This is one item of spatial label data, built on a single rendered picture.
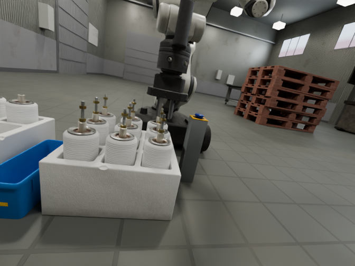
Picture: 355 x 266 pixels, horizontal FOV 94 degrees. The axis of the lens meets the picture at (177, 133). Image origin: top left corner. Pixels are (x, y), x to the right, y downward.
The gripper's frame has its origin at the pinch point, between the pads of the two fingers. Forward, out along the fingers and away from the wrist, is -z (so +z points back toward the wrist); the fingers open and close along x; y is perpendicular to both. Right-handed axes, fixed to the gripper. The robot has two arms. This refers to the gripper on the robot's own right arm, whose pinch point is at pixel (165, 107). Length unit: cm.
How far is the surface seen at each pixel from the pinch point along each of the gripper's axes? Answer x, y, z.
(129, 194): 4.2, 9.5, -26.7
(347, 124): -446, -520, -13
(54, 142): 45, -5, -25
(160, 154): -1.9, 4.3, -13.6
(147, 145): 2.7, 3.9, -12.1
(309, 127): -228, -313, -28
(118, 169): 8.1, 10.7, -18.5
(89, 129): 21.6, 5.3, -11.0
